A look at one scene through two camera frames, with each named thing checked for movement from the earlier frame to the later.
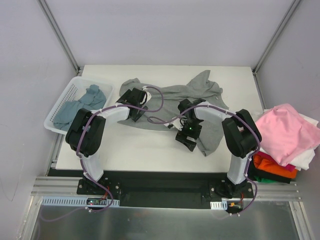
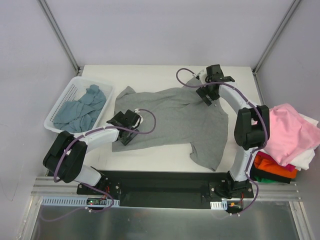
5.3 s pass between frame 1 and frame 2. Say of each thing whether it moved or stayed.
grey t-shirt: moved
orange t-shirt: stayed
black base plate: stayed
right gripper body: moved
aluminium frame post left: stayed
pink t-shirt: stayed
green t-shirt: stayed
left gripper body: moved
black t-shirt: stayed
